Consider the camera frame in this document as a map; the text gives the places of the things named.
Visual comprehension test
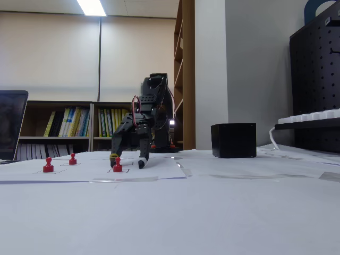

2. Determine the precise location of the black pegboard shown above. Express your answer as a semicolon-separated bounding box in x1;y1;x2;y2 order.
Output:
288;1;340;155

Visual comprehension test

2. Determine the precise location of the black box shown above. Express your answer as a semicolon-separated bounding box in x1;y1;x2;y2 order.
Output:
210;123;257;159

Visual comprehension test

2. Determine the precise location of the white paper with drawn squares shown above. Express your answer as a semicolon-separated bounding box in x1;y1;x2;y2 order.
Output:
0;155;188;184

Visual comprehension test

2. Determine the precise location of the black metal rail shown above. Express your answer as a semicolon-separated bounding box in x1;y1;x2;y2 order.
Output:
274;121;340;131

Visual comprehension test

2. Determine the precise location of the dark laptop screen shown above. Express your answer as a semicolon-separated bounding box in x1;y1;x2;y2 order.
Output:
0;90;29;164

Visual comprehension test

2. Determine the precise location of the ceiling light panel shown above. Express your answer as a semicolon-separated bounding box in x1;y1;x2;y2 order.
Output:
76;0;108;17

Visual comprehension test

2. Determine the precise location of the black book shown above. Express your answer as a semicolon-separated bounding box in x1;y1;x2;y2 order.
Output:
50;110;65;138

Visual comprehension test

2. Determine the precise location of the white power cable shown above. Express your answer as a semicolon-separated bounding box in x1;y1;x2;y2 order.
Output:
269;126;285;151

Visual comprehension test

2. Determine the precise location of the blue rounded object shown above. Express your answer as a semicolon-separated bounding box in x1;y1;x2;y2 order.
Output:
304;0;338;26

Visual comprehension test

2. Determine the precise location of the tall wooden bookshelf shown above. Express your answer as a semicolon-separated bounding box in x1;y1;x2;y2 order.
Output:
174;0;197;151

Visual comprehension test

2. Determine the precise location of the yellow book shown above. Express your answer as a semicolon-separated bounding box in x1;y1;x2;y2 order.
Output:
43;110;56;138

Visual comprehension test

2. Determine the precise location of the clear tape strip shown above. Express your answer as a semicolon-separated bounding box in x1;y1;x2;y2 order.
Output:
88;176;159;184
176;161;193;177
318;171;340;183

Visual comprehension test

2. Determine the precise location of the red white servo wire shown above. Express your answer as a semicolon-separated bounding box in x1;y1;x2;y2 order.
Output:
131;95;142;126

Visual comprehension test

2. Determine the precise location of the grey wall conduit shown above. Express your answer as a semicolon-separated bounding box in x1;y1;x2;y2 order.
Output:
96;16;103;102

